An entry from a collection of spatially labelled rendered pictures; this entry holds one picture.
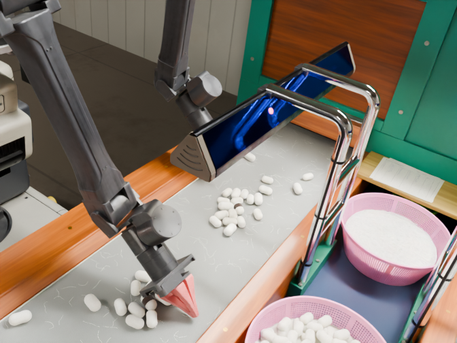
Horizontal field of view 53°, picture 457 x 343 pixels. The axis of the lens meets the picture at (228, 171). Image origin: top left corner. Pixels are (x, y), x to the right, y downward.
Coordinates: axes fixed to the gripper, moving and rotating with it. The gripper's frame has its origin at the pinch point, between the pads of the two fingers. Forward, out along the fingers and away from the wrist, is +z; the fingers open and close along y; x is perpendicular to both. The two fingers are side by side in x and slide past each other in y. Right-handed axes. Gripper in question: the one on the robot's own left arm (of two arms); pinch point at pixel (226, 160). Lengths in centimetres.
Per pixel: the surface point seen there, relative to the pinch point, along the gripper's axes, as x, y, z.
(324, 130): -7.5, 35.0, 9.2
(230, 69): 122, 183, -42
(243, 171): 4.9, 8.4, 5.5
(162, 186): 9.7, -13.8, -3.5
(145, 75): 173, 159, -74
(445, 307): -35, -6, 47
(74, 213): 14.5, -34.7, -9.3
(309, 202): -8.4, 9.0, 20.7
